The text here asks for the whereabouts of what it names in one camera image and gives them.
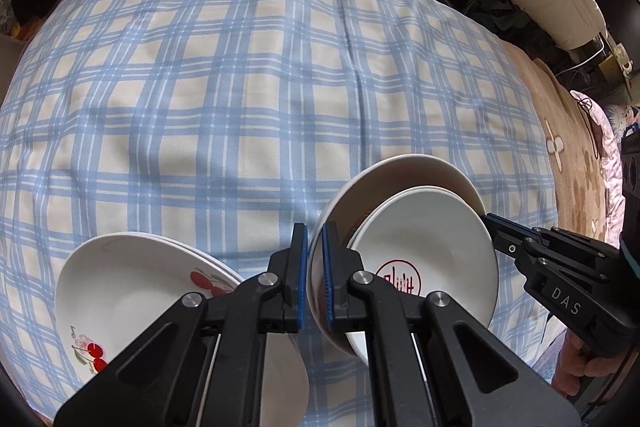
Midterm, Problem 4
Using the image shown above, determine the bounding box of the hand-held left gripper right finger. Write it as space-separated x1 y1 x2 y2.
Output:
322 222 583 427

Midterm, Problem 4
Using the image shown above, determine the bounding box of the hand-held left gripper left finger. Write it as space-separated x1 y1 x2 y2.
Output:
54 223 308 427

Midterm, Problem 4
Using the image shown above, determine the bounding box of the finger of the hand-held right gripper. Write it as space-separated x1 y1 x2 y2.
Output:
492 229 543 265
486 213 621 268

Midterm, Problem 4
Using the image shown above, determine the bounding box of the large white bowl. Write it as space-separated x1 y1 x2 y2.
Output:
307 154 487 368

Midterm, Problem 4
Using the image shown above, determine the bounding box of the person's right hand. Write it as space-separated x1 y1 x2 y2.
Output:
547 334 636 403

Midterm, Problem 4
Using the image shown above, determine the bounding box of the pink printed cloth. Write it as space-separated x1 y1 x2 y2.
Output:
570 89 640 228

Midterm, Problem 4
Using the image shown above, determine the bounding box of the yellow box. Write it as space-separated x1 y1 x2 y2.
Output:
597 44 633 80

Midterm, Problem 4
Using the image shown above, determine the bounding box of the blue checked tablecloth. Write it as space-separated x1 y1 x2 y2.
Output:
0 0 556 427

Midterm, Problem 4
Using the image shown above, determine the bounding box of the white pillow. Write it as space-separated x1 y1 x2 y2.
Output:
502 0 608 50

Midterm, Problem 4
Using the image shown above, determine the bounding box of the black cable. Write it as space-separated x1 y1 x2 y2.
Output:
575 97 601 160

